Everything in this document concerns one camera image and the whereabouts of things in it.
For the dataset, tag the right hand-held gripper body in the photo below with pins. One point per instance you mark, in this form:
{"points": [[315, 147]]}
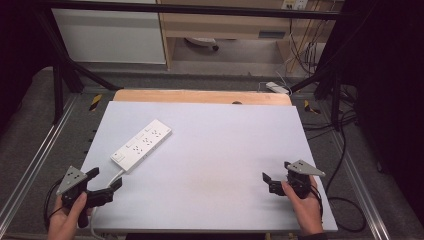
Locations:
{"points": [[301, 176]]}

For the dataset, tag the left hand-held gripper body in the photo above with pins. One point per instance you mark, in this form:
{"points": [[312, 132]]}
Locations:
{"points": [[70, 180]]}

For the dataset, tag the person's right hand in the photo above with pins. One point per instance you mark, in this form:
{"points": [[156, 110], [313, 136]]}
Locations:
{"points": [[306, 211]]}

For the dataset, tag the person's left hand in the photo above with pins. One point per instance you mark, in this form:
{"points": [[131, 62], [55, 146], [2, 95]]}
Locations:
{"points": [[63, 221]]}

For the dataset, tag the yellow black tape marker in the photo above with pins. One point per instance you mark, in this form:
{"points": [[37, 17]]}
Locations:
{"points": [[310, 107], [95, 102]]}

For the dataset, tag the small white floor power strip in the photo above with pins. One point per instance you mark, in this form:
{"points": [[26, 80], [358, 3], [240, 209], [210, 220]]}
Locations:
{"points": [[276, 87]]}

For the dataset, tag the black metal stand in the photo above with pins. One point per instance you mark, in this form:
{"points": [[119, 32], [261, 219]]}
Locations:
{"points": [[331, 90], [61, 73]]}

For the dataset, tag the wooden board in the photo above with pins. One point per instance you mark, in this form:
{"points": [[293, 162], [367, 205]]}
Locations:
{"points": [[200, 97]]}

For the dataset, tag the black curtain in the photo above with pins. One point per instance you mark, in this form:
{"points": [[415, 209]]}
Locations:
{"points": [[16, 56], [386, 93]]}

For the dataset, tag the white cabinet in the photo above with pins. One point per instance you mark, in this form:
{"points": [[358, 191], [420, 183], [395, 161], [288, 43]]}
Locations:
{"points": [[106, 36]]}

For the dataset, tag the white chair base with caster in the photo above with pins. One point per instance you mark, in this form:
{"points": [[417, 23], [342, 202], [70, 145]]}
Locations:
{"points": [[203, 42]]}

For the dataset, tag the black metal crossbar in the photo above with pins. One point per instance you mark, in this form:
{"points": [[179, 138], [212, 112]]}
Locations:
{"points": [[200, 11]]}

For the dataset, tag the aluminium rail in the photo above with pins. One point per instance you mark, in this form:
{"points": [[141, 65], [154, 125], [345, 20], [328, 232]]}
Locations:
{"points": [[36, 156], [360, 186]]}

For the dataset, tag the white wall outlet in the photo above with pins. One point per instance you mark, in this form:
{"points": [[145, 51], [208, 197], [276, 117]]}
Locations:
{"points": [[294, 4]]}

